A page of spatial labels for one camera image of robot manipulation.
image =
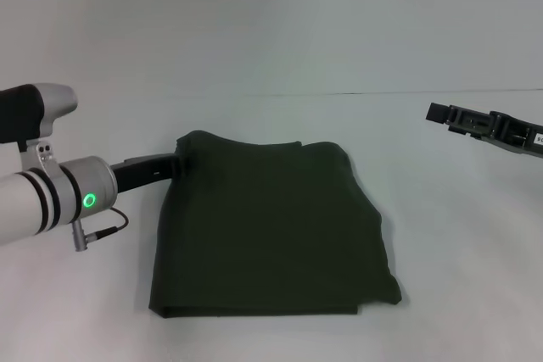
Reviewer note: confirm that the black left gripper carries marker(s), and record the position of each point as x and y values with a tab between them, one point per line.
144	173

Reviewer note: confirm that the dark green shirt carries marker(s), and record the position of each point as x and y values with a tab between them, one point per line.
267	226

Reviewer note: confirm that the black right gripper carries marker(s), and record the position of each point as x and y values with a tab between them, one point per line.
515	133

